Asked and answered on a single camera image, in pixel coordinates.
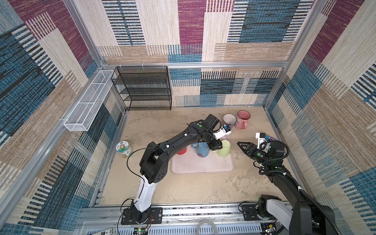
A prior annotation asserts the green mug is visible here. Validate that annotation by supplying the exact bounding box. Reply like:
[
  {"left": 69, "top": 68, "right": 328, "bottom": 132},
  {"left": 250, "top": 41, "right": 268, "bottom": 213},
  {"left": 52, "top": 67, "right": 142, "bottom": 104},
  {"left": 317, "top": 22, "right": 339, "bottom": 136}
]
[{"left": 216, "top": 140, "right": 231, "bottom": 158}]

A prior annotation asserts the pink patterned mug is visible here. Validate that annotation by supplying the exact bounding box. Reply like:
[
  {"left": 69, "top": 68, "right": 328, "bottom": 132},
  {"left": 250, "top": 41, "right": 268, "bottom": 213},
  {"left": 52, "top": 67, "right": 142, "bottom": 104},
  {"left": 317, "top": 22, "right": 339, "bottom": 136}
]
[{"left": 235, "top": 110, "right": 251, "bottom": 129}]

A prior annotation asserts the purple mug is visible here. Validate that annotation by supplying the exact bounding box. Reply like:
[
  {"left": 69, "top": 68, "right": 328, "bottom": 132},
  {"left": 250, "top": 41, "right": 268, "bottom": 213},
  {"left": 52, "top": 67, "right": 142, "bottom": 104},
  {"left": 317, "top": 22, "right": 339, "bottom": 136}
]
[{"left": 223, "top": 114, "right": 237, "bottom": 129}]

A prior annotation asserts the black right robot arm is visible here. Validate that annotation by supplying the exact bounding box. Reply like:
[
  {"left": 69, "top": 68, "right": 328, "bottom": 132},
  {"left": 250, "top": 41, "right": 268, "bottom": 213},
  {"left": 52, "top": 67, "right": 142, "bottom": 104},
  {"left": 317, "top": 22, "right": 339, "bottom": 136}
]
[{"left": 237, "top": 140, "right": 341, "bottom": 235}]

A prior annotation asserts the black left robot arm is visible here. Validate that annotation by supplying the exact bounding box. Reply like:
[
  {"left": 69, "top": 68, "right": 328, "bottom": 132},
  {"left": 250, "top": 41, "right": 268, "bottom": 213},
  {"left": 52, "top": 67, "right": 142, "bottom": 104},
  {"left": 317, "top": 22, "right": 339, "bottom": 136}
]
[{"left": 130, "top": 114, "right": 231, "bottom": 223}]

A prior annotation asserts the blue polka dot mug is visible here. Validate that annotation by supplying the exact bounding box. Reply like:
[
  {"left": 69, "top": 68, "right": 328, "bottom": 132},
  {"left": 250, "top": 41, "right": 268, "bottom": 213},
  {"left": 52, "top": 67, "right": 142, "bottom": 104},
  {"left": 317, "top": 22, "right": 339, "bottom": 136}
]
[{"left": 192, "top": 142, "right": 210, "bottom": 158}]

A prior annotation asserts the red mug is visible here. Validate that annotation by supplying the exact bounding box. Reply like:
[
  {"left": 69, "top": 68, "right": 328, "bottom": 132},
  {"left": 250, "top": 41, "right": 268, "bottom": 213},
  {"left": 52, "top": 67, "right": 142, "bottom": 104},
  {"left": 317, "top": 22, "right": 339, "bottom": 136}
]
[{"left": 177, "top": 147, "right": 188, "bottom": 155}]

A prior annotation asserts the white plastic tray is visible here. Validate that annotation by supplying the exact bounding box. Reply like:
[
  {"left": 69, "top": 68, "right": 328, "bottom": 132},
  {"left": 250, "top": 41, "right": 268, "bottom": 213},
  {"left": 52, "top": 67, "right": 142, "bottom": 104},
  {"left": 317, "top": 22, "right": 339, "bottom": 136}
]
[{"left": 171, "top": 146, "right": 234, "bottom": 175}]

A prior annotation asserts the small labelled jar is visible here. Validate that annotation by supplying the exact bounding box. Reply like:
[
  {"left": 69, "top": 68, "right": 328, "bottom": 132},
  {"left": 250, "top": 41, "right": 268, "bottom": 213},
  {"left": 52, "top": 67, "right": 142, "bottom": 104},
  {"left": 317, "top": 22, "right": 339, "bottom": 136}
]
[{"left": 116, "top": 141, "right": 132, "bottom": 158}]

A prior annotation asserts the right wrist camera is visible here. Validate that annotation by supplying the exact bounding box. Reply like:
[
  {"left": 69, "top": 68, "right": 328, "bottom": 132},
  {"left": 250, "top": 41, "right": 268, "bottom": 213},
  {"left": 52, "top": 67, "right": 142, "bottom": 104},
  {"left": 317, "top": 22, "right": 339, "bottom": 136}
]
[{"left": 256, "top": 132, "right": 270, "bottom": 149}]

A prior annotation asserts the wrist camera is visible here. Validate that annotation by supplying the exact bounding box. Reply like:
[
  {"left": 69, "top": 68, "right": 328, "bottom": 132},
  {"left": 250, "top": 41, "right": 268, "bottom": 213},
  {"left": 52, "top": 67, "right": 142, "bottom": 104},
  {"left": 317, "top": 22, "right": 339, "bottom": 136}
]
[
  {"left": 256, "top": 132, "right": 270, "bottom": 149},
  {"left": 213, "top": 125, "right": 231, "bottom": 140}
]

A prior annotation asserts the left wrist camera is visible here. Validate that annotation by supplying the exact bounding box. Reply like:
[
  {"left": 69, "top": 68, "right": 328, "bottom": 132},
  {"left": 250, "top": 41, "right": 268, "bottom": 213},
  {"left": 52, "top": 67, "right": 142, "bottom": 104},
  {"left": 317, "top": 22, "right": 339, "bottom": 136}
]
[{"left": 213, "top": 125, "right": 231, "bottom": 140}]

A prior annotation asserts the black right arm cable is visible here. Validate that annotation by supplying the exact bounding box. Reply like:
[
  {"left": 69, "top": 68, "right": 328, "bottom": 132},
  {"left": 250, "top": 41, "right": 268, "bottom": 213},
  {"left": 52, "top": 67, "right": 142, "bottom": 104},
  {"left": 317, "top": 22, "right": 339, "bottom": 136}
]
[{"left": 252, "top": 139, "right": 341, "bottom": 235}]

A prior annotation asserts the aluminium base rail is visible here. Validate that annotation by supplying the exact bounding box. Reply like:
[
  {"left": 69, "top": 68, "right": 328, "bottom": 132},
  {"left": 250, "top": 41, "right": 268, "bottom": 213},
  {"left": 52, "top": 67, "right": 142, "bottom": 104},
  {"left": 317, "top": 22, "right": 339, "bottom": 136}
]
[{"left": 73, "top": 203, "right": 288, "bottom": 235}]

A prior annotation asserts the black wire mesh shelf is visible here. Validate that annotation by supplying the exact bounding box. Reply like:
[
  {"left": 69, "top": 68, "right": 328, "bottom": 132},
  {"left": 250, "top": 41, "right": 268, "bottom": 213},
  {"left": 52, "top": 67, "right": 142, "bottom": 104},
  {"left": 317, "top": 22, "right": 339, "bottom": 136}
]
[{"left": 112, "top": 66, "right": 172, "bottom": 111}]

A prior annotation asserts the white wire mesh basket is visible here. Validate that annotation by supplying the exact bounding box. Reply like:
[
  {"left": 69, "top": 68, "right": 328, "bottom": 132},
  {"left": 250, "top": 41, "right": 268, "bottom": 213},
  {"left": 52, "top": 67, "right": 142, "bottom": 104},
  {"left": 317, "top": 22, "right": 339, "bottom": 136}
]
[{"left": 64, "top": 70, "right": 114, "bottom": 132}]

